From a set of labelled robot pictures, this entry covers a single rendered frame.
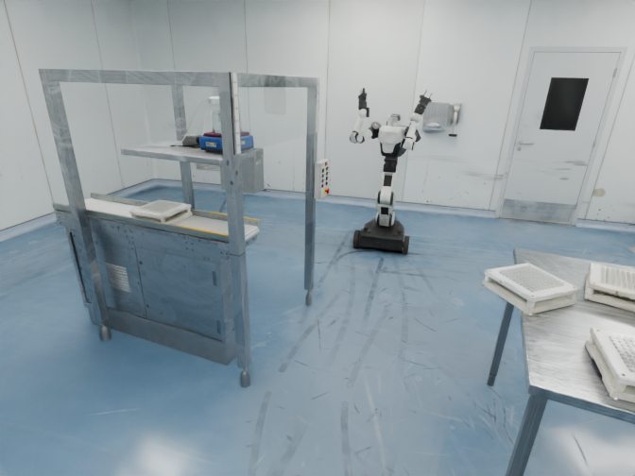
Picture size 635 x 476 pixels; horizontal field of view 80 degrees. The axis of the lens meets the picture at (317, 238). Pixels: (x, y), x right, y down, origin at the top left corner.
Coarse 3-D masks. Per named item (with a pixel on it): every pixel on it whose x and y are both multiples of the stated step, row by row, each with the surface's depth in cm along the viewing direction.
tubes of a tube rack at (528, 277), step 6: (516, 270) 158; (522, 270) 159; (528, 270) 159; (534, 270) 159; (516, 276) 154; (522, 276) 155; (528, 276) 154; (534, 276) 155; (540, 276) 154; (528, 282) 150; (534, 282) 149; (540, 282) 149; (546, 282) 151; (552, 282) 149
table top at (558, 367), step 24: (552, 264) 184; (576, 264) 184; (552, 312) 145; (576, 312) 145; (600, 312) 145; (624, 312) 146; (528, 336) 130; (552, 336) 130; (576, 336) 131; (528, 360) 119; (552, 360) 119; (576, 360) 119; (528, 384) 110; (552, 384) 109; (576, 384) 109; (600, 384) 109; (600, 408) 103; (624, 408) 101
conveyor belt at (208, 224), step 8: (88, 200) 259; (96, 200) 259; (104, 200) 259; (88, 208) 244; (96, 208) 244; (104, 208) 244; (112, 208) 245; (120, 208) 245; (128, 208) 246; (96, 216) 231; (192, 216) 233; (136, 224) 220; (176, 224) 220; (184, 224) 221; (192, 224) 221; (200, 224) 221; (208, 224) 222; (216, 224) 222; (224, 224) 222; (224, 232) 210; (248, 232) 212; (256, 232) 218
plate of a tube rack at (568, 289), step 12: (516, 264) 166; (528, 264) 166; (492, 276) 157; (504, 276) 156; (552, 276) 157; (516, 288) 146; (552, 288) 147; (564, 288) 147; (576, 288) 147; (528, 300) 141; (540, 300) 141
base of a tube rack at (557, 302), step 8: (496, 288) 156; (504, 288) 155; (504, 296) 152; (512, 296) 150; (520, 296) 150; (520, 304) 145; (536, 304) 144; (544, 304) 145; (552, 304) 145; (560, 304) 147; (568, 304) 148; (528, 312) 142; (536, 312) 143
